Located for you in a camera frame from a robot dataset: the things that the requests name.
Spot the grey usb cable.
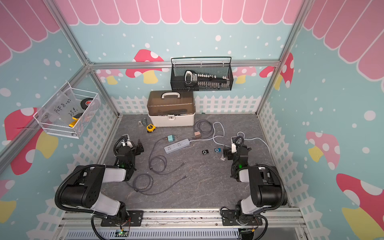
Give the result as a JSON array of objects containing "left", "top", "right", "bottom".
[{"left": 148, "top": 136, "right": 186, "bottom": 176}]

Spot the teal usb charger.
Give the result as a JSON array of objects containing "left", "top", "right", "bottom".
[{"left": 167, "top": 135, "right": 176, "bottom": 143}]

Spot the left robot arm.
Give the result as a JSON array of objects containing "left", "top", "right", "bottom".
[{"left": 55, "top": 135, "right": 144, "bottom": 226}]

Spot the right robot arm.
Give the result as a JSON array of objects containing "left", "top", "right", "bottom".
[{"left": 220, "top": 137, "right": 288, "bottom": 226}]

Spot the yellow tape measure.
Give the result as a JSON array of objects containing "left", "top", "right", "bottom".
[{"left": 146, "top": 124, "right": 156, "bottom": 133}]

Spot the pink usb charger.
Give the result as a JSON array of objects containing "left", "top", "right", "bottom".
[{"left": 194, "top": 131, "right": 202, "bottom": 139}]

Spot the grey power strip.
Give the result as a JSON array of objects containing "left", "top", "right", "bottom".
[{"left": 164, "top": 139, "right": 190, "bottom": 154}]

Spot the yellow tool in bin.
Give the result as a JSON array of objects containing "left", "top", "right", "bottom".
[{"left": 69, "top": 113, "right": 83, "bottom": 128}]

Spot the white box brown lid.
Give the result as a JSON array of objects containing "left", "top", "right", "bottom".
[{"left": 147, "top": 91, "right": 196, "bottom": 128}]

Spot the black tape roll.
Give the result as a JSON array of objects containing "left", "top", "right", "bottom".
[{"left": 81, "top": 98, "right": 94, "bottom": 110}]

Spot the socket set in basket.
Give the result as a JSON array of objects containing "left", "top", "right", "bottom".
[{"left": 184, "top": 71, "right": 233, "bottom": 91}]

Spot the white power strip cord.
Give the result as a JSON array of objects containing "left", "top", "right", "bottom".
[{"left": 189, "top": 121, "right": 272, "bottom": 155}]

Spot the grey cable by pink charger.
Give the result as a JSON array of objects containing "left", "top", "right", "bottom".
[{"left": 193, "top": 119, "right": 215, "bottom": 140}]

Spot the clear wall bin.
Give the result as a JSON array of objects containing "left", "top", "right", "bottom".
[{"left": 34, "top": 82, "right": 102, "bottom": 139}]

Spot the black wire mesh basket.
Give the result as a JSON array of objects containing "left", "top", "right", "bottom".
[{"left": 170, "top": 57, "right": 234, "bottom": 92}]

